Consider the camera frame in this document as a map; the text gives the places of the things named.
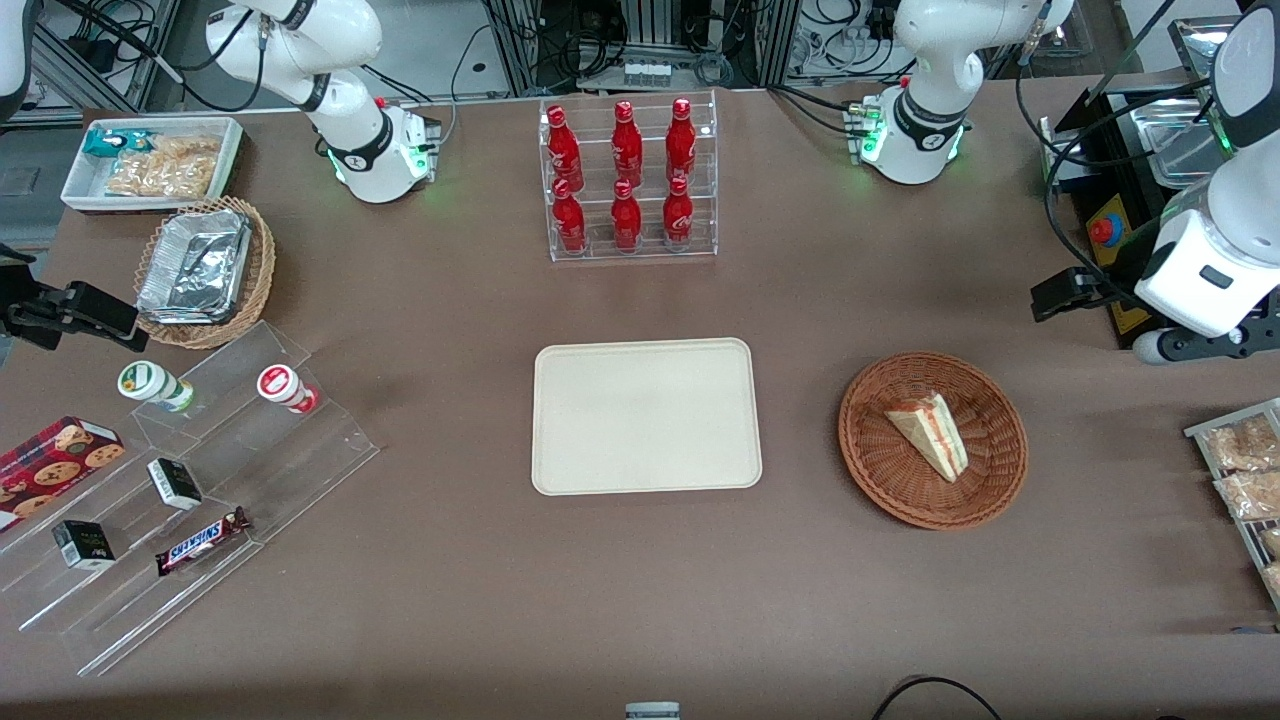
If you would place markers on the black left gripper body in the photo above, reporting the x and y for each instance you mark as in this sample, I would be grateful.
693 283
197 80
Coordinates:
1108 289

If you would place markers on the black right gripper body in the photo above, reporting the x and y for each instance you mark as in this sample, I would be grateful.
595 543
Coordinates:
22 306

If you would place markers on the triangular sandwich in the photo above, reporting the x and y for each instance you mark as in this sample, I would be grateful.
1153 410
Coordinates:
935 432

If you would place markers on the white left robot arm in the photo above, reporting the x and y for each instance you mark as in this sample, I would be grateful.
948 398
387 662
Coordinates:
922 70

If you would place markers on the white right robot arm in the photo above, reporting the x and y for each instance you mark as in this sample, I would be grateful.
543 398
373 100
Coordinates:
352 140

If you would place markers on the oval wicker basket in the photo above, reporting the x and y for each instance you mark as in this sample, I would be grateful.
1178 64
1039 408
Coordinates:
262 270

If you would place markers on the round brown wicker basket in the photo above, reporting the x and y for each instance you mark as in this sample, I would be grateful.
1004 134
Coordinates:
900 480

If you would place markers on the tray of snack packets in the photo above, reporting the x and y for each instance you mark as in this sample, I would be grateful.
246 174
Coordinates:
1250 535

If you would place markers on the beige plastic tray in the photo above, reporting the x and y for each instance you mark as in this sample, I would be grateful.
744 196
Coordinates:
645 417

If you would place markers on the red emergency stop button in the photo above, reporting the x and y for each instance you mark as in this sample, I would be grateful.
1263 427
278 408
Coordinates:
1105 230

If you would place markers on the green lidded yogurt cup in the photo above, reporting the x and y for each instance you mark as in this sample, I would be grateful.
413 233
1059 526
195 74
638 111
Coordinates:
150 383

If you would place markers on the black hot food display case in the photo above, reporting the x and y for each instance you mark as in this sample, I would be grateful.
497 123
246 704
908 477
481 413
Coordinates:
1120 210

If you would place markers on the silver foil container stack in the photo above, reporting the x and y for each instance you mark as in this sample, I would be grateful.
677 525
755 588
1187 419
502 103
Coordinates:
195 265

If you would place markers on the white rectangular snack bin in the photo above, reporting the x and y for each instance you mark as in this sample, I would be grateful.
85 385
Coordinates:
82 190

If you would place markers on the clear bag of crackers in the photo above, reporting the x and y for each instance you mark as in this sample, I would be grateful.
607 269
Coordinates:
165 168

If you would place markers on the red chocolate chip cookie box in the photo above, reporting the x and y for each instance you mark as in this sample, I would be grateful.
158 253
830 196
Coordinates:
55 462

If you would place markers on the green snack packet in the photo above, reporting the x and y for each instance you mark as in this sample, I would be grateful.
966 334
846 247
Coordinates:
108 143

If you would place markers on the steel food pan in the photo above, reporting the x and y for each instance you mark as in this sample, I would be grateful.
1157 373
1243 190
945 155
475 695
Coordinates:
1165 145

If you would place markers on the small black carton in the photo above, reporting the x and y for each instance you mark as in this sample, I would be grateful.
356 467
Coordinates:
175 483
83 545

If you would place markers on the red lidded yogurt cup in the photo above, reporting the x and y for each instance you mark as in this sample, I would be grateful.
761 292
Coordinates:
282 385

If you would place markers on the clear acrylic step display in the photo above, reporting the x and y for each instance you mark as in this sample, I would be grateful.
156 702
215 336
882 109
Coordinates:
260 470

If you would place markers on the clear bag of pastries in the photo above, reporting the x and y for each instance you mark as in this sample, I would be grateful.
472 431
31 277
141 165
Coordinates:
1250 495
1272 542
1274 580
1245 443

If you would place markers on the snickers chocolate bar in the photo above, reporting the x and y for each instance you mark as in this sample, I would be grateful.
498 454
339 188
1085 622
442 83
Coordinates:
200 541

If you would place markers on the red cola bottle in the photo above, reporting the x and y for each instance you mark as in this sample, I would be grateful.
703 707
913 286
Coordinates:
569 222
678 218
627 148
626 220
563 150
681 145

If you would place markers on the clear acrylic bottle rack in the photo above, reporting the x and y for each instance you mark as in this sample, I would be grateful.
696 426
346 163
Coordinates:
632 255

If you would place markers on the grey power strip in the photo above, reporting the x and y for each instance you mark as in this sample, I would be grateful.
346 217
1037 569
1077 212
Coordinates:
647 73

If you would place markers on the small grey device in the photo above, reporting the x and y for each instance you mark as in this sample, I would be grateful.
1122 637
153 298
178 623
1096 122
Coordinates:
652 711

